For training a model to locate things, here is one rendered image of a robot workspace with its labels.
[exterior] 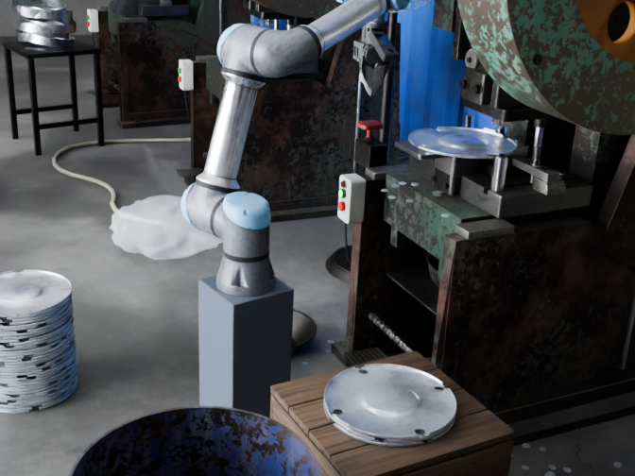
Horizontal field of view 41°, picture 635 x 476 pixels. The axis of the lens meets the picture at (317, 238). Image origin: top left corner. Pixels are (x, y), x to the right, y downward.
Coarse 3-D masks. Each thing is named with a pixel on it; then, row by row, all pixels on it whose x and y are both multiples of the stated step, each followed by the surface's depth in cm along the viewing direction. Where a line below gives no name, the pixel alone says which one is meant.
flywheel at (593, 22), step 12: (576, 0) 181; (588, 0) 183; (600, 0) 184; (612, 0) 185; (624, 0) 187; (588, 12) 184; (600, 12) 185; (588, 24) 185; (600, 24) 186; (600, 36) 188; (624, 36) 194; (612, 48) 190; (624, 48) 192
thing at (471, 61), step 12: (468, 60) 228; (468, 72) 227; (480, 72) 224; (468, 84) 228; (480, 84) 223; (492, 84) 223; (468, 96) 229; (480, 96) 224; (492, 96) 224; (504, 96) 223
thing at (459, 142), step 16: (432, 128) 243; (448, 128) 244; (464, 128) 245; (416, 144) 227; (432, 144) 228; (448, 144) 227; (464, 144) 227; (480, 144) 228; (496, 144) 231; (512, 144) 232
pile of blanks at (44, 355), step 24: (48, 312) 236; (72, 312) 245; (0, 336) 232; (24, 336) 232; (48, 336) 236; (72, 336) 247; (0, 360) 234; (24, 360) 235; (48, 360) 239; (72, 360) 248; (0, 384) 237; (24, 384) 237; (48, 384) 241; (72, 384) 251; (0, 408) 240; (24, 408) 240
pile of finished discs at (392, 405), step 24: (336, 384) 193; (360, 384) 193; (384, 384) 193; (408, 384) 194; (432, 384) 195; (336, 408) 184; (360, 408) 184; (384, 408) 184; (408, 408) 184; (432, 408) 186; (360, 432) 176; (384, 432) 177; (408, 432) 177; (432, 432) 177
